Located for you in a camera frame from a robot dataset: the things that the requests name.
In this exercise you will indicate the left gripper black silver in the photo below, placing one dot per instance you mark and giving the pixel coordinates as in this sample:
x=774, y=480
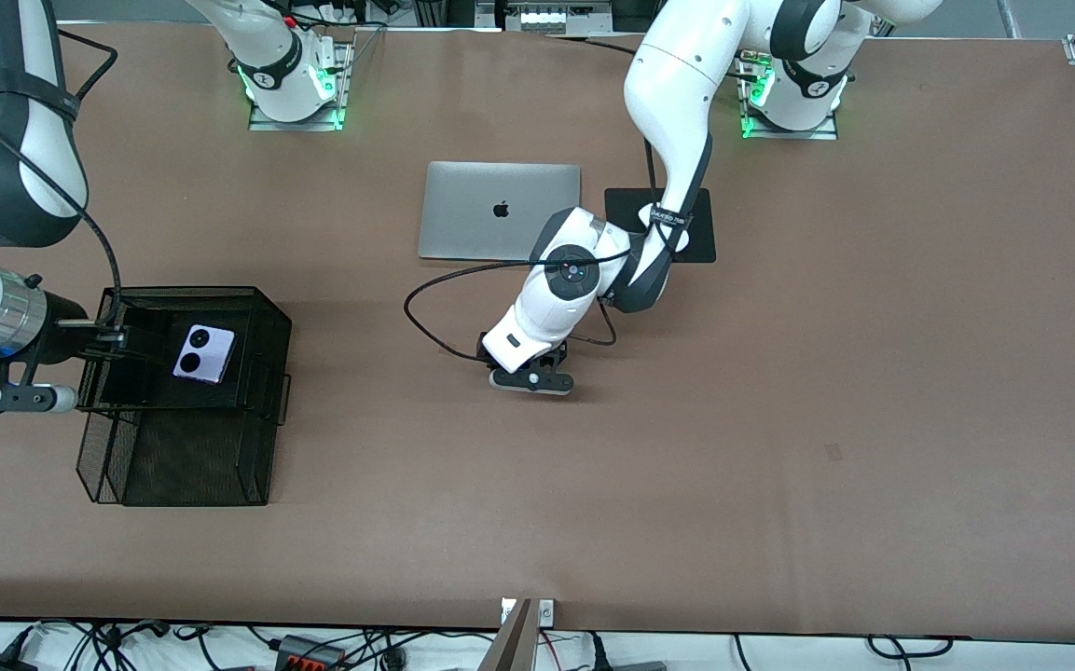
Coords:
x=481, y=349

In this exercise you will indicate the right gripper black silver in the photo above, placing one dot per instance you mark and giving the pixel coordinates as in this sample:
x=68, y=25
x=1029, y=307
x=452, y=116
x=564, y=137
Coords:
x=64, y=318

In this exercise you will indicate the lavender flip phone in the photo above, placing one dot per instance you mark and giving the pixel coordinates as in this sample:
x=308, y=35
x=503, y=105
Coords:
x=204, y=354

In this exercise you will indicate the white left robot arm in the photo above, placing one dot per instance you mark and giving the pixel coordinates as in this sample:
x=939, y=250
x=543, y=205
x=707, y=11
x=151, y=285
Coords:
x=677, y=93

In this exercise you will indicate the black mesh two-tier tray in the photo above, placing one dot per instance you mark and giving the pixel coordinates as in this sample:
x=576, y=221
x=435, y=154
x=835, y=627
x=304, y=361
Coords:
x=183, y=447

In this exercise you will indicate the silver closed laptop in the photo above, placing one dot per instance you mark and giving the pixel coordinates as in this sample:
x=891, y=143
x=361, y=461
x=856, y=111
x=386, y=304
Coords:
x=462, y=214

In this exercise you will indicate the black mouse pad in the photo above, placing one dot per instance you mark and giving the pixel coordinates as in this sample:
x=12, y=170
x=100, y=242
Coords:
x=703, y=244

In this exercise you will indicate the black floor plug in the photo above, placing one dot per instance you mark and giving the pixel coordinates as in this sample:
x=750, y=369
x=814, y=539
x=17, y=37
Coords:
x=599, y=652

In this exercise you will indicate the white power strip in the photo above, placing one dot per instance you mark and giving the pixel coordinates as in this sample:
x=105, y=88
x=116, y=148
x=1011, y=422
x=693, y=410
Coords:
x=551, y=17

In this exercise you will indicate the black orange power strip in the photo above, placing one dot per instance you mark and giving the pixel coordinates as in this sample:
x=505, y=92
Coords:
x=311, y=652

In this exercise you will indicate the small white bracket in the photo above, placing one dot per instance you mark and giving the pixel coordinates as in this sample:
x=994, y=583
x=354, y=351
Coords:
x=508, y=610
x=546, y=611

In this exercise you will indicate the grey slanted post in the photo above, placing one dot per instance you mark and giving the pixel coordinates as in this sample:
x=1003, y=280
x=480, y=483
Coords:
x=509, y=643

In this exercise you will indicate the aluminium frame post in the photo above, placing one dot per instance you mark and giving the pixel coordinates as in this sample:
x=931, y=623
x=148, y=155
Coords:
x=425, y=11

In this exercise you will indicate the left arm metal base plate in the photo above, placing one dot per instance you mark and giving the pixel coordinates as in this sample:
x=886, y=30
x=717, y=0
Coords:
x=812, y=134

